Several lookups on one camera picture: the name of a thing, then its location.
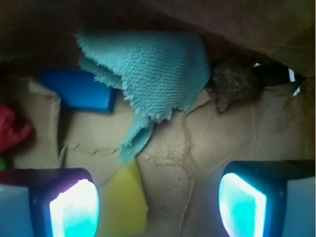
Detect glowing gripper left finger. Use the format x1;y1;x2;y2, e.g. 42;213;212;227
0;168;100;237

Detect yellow sponge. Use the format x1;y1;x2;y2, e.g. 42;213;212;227
96;158;149;237

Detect blue foam block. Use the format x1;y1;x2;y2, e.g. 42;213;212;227
40;70;116;113

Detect light blue cloth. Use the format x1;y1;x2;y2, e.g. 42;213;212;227
76;30;210;164

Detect dark brown rock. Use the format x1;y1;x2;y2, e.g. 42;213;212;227
210;58;259;115

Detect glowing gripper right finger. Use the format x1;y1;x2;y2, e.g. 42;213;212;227
218;160;316;237

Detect red crumpled paper ball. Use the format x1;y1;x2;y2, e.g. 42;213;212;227
0;104;33;153

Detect brown paper bag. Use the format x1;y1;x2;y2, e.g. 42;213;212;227
0;0;316;237

